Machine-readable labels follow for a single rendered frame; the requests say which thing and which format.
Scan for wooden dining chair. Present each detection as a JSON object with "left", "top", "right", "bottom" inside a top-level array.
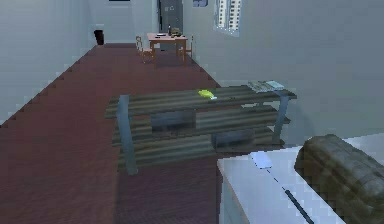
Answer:
[
  {"left": 135, "top": 35, "right": 155, "bottom": 64},
  {"left": 177, "top": 35, "right": 195, "bottom": 58}
]

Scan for orange wooden dining table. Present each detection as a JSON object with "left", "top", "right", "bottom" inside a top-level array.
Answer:
[{"left": 146, "top": 32, "right": 189, "bottom": 64}]

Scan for dark grey storage box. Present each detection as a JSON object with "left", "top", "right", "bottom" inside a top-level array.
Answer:
[
  {"left": 211, "top": 128, "right": 256, "bottom": 149},
  {"left": 150, "top": 110, "right": 197, "bottom": 133}
]

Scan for dark wooden shelf table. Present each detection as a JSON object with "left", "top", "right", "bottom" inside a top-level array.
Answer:
[{"left": 104, "top": 84, "right": 298, "bottom": 176}]

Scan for yellow green cloth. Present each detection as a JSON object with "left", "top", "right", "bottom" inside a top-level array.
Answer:
[{"left": 198, "top": 89, "right": 218, "bottom": 101}]

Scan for grey folded newspaper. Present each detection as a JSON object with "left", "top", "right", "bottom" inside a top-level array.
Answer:
[{"left": 247, "top": 80, "right": 286, "bottom": 94}]

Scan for pale blue phone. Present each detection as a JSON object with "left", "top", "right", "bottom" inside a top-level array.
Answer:
[{"left": 251, "top": 151, "right": 274, "bottom": 171}]

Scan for grey fridge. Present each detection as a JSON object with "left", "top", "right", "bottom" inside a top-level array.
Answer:
[{"left": 157, "top": 0, "right": 184, "bottom": 34}]

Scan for window with white blinds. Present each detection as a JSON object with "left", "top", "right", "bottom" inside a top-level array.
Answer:
[{"left": 213, "top": 0, "right": 243, "bottom": 38}]

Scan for white bed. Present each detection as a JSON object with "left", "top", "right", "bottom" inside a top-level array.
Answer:
[{"left": 217, "top": 132, "right": 384, "bottom": 224}]

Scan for black waste bin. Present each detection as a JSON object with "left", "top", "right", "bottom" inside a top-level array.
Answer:
[{"left": 93, "top": 29, "right": 105, "bottom": 46}]

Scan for thin black pencil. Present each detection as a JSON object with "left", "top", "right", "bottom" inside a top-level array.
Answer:
[{"left": 266, "top": 169, "right": 315, "bottom": 224}]

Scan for olive brown pillow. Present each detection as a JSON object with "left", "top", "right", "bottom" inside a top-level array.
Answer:
[{"left": 294, "top": 133, "right": 384, "bottom": 224}]

